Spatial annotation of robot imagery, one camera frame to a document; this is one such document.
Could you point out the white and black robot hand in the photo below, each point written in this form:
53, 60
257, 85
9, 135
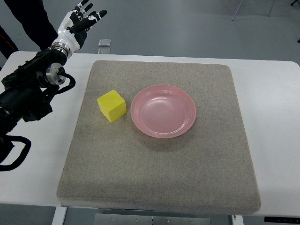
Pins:
74, 28

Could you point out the yellow foam block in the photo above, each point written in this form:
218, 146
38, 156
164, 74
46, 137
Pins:
112, 105

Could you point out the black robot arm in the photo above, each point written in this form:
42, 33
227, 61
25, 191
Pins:
27, 96

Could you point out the upper metal floor plate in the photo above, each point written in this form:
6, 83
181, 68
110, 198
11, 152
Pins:
104, 42

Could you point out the metal floor plate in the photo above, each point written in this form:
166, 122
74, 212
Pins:
104, 51
104, 42

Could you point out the lower metal floor plate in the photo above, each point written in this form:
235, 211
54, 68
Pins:
104, 51

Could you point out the pink plate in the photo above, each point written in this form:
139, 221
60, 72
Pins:
163, 111

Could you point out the person in black clothes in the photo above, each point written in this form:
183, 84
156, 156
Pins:
34, 20

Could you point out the beige square mat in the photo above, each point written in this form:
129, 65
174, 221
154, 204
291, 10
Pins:
206, 170

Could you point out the white chair legs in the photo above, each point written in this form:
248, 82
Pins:
253, 8

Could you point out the black table control panel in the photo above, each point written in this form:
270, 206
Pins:
288, 220

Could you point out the metal table base plate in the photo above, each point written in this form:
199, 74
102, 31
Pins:
115, 219

